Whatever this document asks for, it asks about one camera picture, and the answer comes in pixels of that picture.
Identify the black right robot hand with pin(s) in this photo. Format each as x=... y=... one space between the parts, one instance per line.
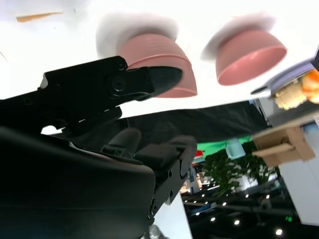
x=62 y=174

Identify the pink plastic bowl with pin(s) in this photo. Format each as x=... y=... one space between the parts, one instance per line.
x=249 y=42
x=187 y=79
x=149 y=44

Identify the brown sliver on table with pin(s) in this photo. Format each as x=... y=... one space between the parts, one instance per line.
x=37 y=17

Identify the light blue container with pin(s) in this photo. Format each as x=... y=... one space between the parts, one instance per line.
x=234 y=149

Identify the cardboard box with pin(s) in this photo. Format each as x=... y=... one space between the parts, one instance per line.
x=281 y=147

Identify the white cabinet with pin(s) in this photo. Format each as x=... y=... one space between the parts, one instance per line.
x=301 y=189

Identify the pale yellow waffle block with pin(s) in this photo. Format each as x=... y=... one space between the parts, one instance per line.
x=290 y=98

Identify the lavender grey tray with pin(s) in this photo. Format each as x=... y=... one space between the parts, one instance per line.
x=286 y=76

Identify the orange round object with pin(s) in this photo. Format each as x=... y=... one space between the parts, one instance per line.
x=311 y=84

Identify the green plant wall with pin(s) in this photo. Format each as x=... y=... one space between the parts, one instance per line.
x=224 y=169

